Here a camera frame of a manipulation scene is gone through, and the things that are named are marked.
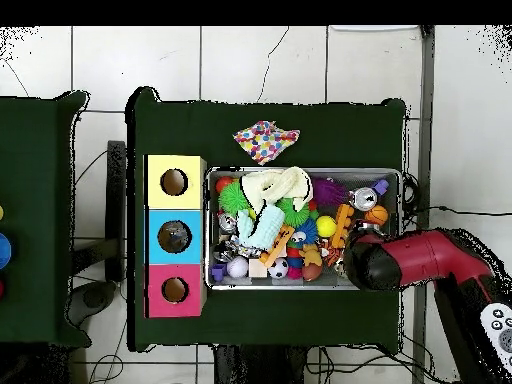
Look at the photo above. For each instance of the mint green cloth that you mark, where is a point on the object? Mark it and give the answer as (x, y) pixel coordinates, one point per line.
(262, 226)

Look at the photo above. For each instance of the cream cloth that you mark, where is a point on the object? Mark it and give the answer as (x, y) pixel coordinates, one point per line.
(272, 186)

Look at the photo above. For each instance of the orange plastic toy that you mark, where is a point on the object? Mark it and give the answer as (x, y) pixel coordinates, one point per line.
(278, 245)

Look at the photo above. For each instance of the polka dot cloth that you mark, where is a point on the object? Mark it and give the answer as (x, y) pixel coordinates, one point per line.
(266, 140)

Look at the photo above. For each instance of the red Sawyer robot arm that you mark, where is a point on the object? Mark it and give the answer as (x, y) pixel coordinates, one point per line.
(424, 256)

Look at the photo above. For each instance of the wooden box with three holes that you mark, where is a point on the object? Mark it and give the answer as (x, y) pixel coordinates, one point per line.
(154, 220)

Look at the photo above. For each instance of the green spiky ball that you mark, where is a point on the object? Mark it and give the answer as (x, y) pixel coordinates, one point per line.
(294, 210)
(234, 198)

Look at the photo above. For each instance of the small soccer ball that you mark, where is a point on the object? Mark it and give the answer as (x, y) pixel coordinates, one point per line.
(278, 269)

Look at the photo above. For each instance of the yellow ball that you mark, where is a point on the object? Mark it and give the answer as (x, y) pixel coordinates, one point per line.
(326, 226)

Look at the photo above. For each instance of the purple spiky ball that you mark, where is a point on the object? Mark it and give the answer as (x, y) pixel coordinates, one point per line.
(328, 192)

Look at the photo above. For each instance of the orange long plastic block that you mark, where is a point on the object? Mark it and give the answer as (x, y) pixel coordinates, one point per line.
(342, 222)

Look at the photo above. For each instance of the silver tin can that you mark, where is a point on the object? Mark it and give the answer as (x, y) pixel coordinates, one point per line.
(366, 198)

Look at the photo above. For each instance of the dark green tablecloth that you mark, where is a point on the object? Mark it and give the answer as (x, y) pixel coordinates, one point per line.
(184, 128)

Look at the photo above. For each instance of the small orange basketball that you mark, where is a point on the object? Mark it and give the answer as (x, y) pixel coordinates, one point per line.
(376, 214)

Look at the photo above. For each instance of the black upright panel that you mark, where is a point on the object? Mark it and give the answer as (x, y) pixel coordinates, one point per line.
(117, 208)

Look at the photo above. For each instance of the side table with green cloth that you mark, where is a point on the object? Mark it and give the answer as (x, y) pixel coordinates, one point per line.
(40, 200)

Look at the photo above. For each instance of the blue round object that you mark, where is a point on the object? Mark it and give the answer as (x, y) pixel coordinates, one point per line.
(4, 250)

